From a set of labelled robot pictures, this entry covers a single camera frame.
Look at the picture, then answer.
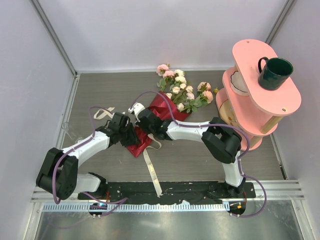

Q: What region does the red wrapping paper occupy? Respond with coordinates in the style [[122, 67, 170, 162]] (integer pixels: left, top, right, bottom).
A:
[[127, 91, 191, 158]]

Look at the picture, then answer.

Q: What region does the cream printed ribbon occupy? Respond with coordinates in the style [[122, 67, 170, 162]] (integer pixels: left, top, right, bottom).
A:
[[93, 107, 163, 198]]

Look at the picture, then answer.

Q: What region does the pink rose flower bunch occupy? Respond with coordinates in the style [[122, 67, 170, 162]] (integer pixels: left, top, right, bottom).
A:
[[156, 64, 214, 114]]

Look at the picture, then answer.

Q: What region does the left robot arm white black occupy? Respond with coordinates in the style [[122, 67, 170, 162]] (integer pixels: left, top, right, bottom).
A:
[[36, 112, 139, 204]]

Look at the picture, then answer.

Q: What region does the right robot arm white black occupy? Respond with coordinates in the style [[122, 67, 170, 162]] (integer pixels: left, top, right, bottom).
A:
[[133, 108, 246, 197]]

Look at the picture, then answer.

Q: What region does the clear glass vase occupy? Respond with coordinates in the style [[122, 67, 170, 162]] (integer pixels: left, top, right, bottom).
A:
[[61, 122, 69, 131]]

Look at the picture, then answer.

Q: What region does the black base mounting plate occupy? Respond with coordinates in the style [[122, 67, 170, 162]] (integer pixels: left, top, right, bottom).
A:
[[90, 181, 256, 205]]

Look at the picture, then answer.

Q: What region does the white bowl on shelf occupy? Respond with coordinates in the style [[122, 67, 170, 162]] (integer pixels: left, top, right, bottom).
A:
[[230, 71, 249, 97]]

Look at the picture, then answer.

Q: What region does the pink three-tier wooden shelf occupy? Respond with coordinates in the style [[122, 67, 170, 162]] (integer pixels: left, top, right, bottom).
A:
[[215, 39, 302, 151]]

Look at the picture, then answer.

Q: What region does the dark green mug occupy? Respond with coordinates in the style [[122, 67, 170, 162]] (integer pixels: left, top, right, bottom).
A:
[[257, 57, 294, 91]]

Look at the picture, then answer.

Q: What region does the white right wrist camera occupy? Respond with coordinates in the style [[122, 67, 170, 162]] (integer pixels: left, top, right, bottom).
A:
[[128, 102, 146, 122]]

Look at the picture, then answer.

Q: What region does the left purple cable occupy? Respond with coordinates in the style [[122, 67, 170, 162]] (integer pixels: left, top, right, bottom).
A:
[[44, 106, 129, 230]]

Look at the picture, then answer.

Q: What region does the white slotted cable duct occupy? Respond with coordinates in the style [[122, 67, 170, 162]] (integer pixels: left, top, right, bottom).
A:
[[42, 201, 230, 213]]

